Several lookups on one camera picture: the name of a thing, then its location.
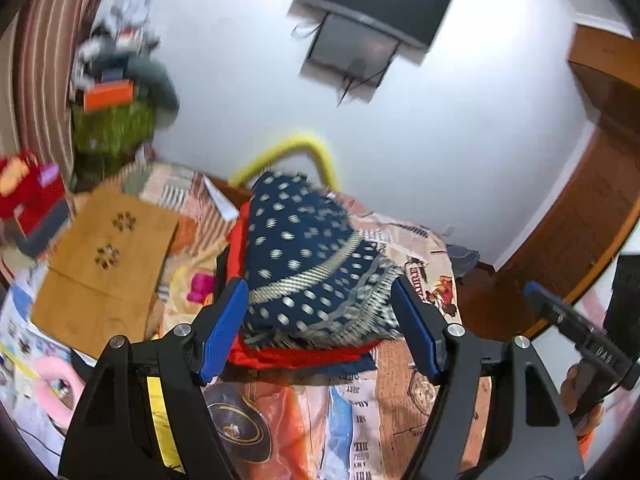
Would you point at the orange box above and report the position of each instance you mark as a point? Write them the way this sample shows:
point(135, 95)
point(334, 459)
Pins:
point(109, 96)

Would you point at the pink plush cushion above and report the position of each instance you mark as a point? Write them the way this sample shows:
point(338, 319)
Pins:
point(52, 395)

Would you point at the printed bed blanket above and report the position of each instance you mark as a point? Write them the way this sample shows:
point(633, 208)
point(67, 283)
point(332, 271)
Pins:
point(400, 410)

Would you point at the green patterned cloth cover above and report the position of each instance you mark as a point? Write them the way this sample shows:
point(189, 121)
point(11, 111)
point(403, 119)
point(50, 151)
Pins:
point(112, 132)

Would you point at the small black wall monitor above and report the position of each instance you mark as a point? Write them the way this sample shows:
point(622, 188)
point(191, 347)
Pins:
point(350, 47)

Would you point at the tan perforated cardboard box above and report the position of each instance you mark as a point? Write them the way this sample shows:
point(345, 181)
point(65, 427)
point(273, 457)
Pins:
point(100, 285)

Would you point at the red folded garment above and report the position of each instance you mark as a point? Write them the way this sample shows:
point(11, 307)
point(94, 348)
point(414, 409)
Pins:
point(300, 357)

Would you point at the dark green garment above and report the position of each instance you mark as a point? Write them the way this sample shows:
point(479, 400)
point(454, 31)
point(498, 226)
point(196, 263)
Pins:
point(157, 85)

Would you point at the wooden-framed white wardrobe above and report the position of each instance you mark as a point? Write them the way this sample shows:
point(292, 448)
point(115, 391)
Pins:
point(595, 287)

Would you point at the wooden door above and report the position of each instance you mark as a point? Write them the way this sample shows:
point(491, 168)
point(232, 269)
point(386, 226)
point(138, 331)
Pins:
point(590, 195)

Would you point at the wooden overhead cabinet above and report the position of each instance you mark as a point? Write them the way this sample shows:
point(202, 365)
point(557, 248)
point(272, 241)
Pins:
point(605, 60)

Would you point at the striped pink beige curtain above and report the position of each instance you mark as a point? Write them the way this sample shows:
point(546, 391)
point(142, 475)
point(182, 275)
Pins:
point(45, 60)

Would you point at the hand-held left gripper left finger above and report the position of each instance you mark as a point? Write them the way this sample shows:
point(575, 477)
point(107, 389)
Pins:
point(225, 330)

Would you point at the magenta cloth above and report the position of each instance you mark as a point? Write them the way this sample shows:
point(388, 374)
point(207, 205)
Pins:
point(201, 287)

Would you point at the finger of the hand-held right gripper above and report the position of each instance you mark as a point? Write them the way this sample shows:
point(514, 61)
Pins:
point(552, 307)

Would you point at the yellow cloth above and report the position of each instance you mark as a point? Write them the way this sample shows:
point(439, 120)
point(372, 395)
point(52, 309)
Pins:
point(162, 420)

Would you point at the printed papers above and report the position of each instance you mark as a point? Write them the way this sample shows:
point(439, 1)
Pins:
point(20, 340)

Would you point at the red plush toy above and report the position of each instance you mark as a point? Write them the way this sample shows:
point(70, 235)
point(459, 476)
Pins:
point(30, 190)

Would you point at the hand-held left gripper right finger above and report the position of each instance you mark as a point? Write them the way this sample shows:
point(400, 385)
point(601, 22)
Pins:
point(415, 330)

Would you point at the yellow foam tube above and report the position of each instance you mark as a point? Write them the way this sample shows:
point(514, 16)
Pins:
point(300, 141)

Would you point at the navy patterned hooded garment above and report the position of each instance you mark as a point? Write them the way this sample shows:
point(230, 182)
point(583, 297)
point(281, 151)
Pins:
point(290, 260)

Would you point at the dark box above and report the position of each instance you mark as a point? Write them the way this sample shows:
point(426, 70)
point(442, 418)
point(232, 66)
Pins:
point(42, 232)

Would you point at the pile of papers and clothes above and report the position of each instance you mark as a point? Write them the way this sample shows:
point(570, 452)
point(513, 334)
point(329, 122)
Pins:
point(115, 30)

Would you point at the person's right hand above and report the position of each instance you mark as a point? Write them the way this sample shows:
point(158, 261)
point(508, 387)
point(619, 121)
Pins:
point(570, 387)

